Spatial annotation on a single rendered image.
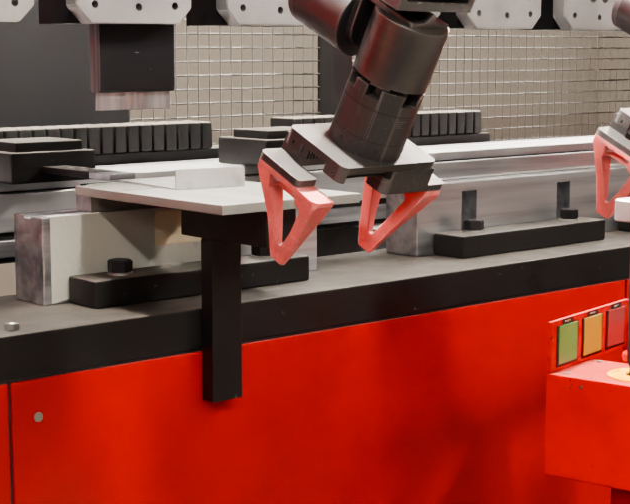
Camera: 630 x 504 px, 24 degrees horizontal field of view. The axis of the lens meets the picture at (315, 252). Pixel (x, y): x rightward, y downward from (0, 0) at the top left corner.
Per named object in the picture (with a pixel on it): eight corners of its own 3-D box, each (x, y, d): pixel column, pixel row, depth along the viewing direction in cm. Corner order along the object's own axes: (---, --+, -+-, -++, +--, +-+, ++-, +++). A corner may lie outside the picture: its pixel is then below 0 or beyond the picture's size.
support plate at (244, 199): (222, 215, 139) (222, 205, 139) (74, 195, 159) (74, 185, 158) (360, 202, 151) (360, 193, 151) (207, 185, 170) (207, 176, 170)
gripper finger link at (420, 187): (294, 231, 115) (332, 127, 111) (356, 224, 120) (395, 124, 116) (348, 278, 112) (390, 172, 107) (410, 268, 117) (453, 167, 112)
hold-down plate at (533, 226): (462, 259, 191) (463, 236, 190) (433, 254, 195) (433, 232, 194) (605, 239, 210) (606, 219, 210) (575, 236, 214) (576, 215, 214)
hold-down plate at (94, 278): (95, 309, 154) (94, 281, 153) (68, 303, 158) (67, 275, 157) (309, 280, 173) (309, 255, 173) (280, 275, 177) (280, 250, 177)
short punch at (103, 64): (100, 111, 160) (99, 23, 159) (91, 110, 162) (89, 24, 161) (174, 108, 167) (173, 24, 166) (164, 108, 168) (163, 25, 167)
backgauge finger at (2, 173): (78, 194, 165) (77, 150, 164) (-32, 178, 184) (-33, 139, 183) (165, 187, 173) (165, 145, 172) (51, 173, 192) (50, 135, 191)
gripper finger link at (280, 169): (227, 239, 111) (265, 131, 106) (295, 231, 116) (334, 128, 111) (283, 289, 107) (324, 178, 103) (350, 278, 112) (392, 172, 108)
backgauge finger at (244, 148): (338, 174, 191) (338, 136, 190) (217, 162, 210) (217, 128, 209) (403, 169, 198) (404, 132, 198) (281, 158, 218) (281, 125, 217)
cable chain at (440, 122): (293, 143, 229) (293, 118, 228) (269, 141, 234) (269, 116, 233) (482, 133, 258) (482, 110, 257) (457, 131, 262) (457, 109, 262)
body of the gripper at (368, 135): (280, 146, 108) (312, 57, 105) (374, 140, 115) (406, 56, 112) (336, 191, 105) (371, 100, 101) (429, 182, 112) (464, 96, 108)
